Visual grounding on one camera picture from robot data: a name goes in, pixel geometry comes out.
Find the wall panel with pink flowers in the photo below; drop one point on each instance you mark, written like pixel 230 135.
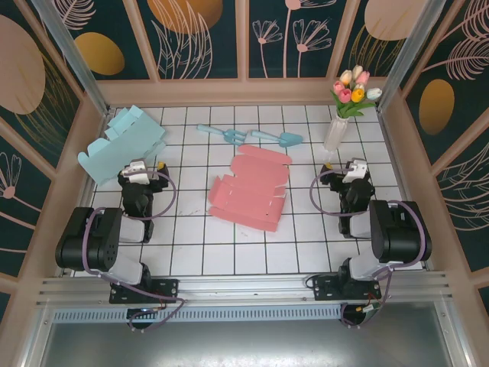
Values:
pixel 290 38

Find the grey metal sheet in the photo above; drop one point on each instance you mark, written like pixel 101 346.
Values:
pixel 244 344

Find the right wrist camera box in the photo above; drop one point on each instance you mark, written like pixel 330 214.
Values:
pixel 354 171

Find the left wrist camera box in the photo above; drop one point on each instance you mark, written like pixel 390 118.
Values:
pixel 136 172

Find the aluminium corner post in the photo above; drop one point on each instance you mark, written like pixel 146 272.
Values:
pixel 412 49
pixel 72 57

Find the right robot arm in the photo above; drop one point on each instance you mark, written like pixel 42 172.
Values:
pixel 401 237

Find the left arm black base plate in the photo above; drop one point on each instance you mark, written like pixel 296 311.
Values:
pixel 168 288

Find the aluminium front rail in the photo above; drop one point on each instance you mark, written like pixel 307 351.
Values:
pixel 244 290

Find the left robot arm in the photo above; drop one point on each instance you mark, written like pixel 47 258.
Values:
pixel 95 244

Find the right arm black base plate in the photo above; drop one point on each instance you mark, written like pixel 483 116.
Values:
pixel 324 288

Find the light blue garden trowel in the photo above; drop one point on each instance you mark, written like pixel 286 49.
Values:
pixel 289 140

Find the dark floral framed picture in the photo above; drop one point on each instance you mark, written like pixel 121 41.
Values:
pixel 187 38

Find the pink paper box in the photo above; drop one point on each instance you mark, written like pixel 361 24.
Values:
pixel 248 195

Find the white ribbed vase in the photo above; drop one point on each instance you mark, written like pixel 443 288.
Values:
pixel 335 134

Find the light blue garden fork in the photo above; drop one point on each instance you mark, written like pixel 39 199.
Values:
pixel 233 136

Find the light blue paper box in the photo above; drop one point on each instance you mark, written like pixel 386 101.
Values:
pixel 122 145

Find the tulip bouquet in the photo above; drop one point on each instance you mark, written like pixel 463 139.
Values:
pixel 353 89

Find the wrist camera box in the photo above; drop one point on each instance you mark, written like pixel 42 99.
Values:
pixel 136 172
pixel 354 171

